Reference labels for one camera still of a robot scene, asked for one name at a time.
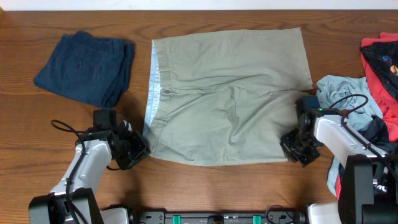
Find khaki beige shorts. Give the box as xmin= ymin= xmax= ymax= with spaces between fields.
xmin=144 ymin=28 xmax=313 ymax=166

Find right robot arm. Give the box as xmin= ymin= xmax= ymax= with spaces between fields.
xmin=280 ymin=96 xmax=397 ymax=224

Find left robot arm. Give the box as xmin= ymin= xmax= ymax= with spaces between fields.
xmin=29 ymin=109 xmax=150 ymax=223

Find light blue grey shirt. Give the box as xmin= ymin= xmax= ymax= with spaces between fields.
xmin=315 ymin=74 xmax=384 ymax=197

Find folded navy blue shorts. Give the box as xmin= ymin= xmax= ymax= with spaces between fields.
xmin=34 ymin=31 xmax=135 ymax=108

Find black and red jersey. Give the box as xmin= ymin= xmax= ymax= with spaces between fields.
xmin=360 ymin=32 xmax=397 ymax=154

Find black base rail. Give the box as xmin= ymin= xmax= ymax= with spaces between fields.
xmin=131 ymin=205 xmax=309 ymax=224

